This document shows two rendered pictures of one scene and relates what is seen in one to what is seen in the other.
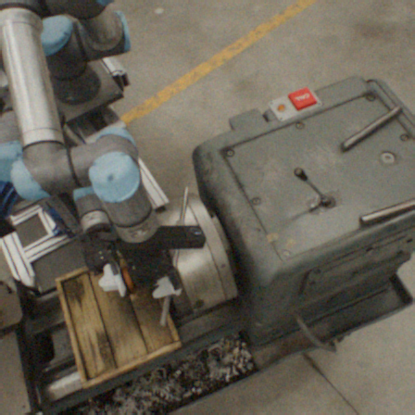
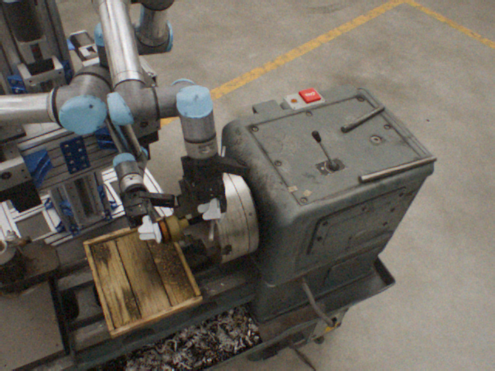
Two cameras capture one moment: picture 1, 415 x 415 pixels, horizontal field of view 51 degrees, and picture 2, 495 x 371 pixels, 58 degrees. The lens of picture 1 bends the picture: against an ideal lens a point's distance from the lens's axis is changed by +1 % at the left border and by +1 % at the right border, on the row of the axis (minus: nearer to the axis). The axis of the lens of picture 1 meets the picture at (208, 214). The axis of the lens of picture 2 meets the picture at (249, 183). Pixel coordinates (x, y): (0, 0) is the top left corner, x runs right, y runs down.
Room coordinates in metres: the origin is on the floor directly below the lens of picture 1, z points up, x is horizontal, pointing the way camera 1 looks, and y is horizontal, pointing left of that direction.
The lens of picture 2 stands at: (-0.35, 0.22, 2.27)
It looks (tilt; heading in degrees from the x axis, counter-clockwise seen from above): 50 degrees down; 344
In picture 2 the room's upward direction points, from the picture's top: 7 degrees clockwise
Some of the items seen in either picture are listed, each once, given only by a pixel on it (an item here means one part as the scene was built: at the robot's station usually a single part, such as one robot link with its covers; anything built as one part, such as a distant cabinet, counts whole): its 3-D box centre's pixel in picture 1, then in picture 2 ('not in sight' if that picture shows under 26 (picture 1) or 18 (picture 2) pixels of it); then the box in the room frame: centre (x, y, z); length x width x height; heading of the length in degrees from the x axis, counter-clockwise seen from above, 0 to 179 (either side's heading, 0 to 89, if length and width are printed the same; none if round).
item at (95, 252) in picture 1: (100, 249); (138, 205); (0.53, 0.31, 1.10); 0.12 x 0.09 x 0.08; 14
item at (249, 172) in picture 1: (313, 198); (317, 177); (0.61, -0.32, 1.06); 0.59 x 0.48 x 0.39; 105
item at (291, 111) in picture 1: (294, 109); (303, 104); (0.81, -0.29, 1.23); 0.13 x 0.08 x 0.05; 105
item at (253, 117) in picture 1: (247, 125); (267, 112); (0.77, -0.15, 1.24); 0.09 x 0.08 x 0.03; 105
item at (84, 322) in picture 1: (117, 311); (141, 271); (0.42, 0.33, 0.89); 0.36 x 0.30 x 0.04; 15
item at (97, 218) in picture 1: (95, 224); (133, 186); (0.61, 0.33, 1.10); 0.08 x 0.05 x 0.08; 104
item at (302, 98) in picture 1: (302, 99); (309, 96); (0.82, -0.31, 1.26); 0.06 x 0.06 x 0.02; 15
